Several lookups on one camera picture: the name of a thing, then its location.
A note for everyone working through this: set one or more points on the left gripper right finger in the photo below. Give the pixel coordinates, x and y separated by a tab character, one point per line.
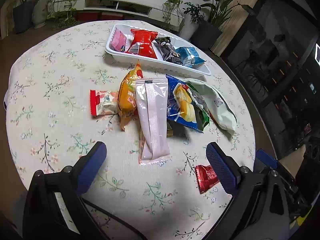
238	220

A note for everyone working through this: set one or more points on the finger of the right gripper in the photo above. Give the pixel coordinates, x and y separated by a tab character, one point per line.
266	159

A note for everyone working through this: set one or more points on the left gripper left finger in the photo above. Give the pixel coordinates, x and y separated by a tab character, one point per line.
75	181

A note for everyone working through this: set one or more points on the small red foil packet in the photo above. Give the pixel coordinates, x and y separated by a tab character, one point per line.
206	178

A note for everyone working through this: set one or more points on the long pale pink packet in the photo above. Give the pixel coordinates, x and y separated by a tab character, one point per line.
151	100

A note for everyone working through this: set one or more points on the blue white snack bag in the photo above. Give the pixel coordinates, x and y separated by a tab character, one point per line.
189	56

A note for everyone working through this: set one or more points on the pink snack packet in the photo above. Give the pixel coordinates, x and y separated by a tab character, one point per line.
118	42

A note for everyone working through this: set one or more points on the large red snack bag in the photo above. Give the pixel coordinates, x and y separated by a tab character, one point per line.
142	43

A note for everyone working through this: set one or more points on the black snack bag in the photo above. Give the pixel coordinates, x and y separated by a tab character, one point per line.
168	51

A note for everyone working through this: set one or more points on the floral white tablecloth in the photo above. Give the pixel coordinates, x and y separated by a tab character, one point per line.
49	126

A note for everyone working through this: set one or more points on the pale green white bag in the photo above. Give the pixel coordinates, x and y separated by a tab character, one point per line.
217	105

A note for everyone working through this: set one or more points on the clear green nut bag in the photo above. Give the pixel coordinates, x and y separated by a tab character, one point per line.
201	109

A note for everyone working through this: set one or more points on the red yellow small packet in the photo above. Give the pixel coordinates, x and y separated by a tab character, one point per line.
103	102

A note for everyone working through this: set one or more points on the orange snack packet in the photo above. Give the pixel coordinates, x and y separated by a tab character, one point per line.
126	96

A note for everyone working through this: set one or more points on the blue yellow chip bag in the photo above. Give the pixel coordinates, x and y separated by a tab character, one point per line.
181	106

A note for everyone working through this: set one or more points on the glass sliding door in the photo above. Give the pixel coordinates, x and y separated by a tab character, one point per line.
274	55

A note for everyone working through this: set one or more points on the tall plant dark pot right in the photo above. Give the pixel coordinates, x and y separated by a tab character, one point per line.
216	12

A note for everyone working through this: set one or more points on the tall plant dark pot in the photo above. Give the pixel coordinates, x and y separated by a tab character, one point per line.
216	12
22	15

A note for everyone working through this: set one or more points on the white plastic tray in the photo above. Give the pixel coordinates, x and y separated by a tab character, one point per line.
124	57

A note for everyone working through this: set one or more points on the beige curtain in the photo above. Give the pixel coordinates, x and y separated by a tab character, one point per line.
231	26

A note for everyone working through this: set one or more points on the plant in white pot right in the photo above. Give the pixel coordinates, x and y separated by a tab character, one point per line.
193	16

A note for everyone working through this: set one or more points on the plant in white pot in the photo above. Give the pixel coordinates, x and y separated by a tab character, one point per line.
40	13
193	16

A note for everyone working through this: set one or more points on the trailing plant on console left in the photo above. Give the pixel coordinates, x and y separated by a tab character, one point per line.
62	13

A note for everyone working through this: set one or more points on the trailing plant on console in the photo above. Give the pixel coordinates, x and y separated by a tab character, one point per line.
170	8
62	13

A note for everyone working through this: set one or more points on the plant in white pot left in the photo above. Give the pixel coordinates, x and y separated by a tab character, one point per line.
40	13

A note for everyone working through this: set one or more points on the tall plant dark pot left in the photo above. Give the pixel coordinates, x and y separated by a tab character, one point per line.
22	15

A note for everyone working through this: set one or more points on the trailing plant on console right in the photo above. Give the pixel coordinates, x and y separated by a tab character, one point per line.
170	8

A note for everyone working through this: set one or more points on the white tv console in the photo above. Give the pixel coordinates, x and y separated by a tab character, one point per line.
126	9

